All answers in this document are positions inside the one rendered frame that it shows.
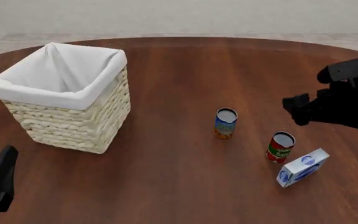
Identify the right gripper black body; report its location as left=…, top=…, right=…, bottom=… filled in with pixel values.
left=309, top=82, right=351, bottom=126

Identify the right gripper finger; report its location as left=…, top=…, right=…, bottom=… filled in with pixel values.
left=282, top=92, right=316, bottom=127
left=316, top=86, right=336, bottom=101

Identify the red tomato sauce tin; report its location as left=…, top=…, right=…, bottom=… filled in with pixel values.
left=265, top=131, right=296, bottom=164

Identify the wicker basket with white liner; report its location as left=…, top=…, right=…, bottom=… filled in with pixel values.
left=0, top=41, right=132, bottom=155

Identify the white and blue food box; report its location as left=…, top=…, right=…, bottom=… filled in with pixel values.
left=276, top=147, right=330, bottom=189

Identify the blue food tin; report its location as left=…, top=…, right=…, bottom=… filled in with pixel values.
left=214, top=107, right=239, bottom=140

